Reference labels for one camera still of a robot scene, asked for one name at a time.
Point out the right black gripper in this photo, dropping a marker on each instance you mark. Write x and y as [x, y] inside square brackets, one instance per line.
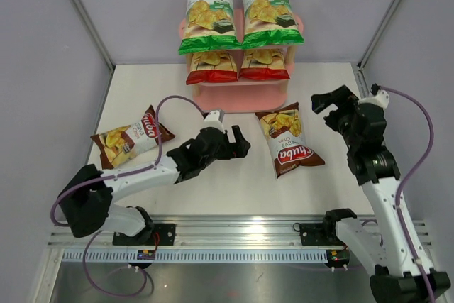
[345, 99]

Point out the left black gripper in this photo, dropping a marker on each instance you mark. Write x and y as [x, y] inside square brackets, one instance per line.
[240, 145]

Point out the brown chips bag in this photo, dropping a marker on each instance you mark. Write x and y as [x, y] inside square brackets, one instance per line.
[284, 133]
[124, 143]

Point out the red chips bag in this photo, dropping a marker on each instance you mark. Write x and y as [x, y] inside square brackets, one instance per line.
[212, 67]
[263, 64]

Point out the green chips bag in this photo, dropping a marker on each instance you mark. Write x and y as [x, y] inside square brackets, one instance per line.
[269, 22]
[209, 26]

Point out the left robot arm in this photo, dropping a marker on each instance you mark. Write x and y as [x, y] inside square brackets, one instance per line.
[89, 201]

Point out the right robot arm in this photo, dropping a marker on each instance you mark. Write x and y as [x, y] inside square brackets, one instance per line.
[398, 266]

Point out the pink three-tier shelf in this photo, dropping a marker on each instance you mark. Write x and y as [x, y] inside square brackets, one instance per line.
[246, 95]

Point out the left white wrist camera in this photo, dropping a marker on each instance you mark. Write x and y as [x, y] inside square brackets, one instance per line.
[214, 119]

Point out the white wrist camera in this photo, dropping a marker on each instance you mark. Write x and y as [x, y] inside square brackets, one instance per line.
[378, 97]
[214, 119]

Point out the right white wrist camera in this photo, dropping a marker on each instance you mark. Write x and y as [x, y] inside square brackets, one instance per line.
[378, 97]

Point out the aluminium mounting rail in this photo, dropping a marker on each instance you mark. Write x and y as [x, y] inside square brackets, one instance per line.
[276, 234]

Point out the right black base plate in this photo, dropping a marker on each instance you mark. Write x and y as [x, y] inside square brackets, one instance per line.
[315, 235]

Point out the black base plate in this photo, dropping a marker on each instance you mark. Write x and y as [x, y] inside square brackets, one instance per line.
[162, 234]
[315, 235]

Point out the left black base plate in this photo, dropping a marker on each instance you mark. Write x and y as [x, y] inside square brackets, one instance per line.
[162, 234]

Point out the white slotted cable duct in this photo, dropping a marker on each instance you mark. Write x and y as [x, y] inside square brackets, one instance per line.
[196, 256]

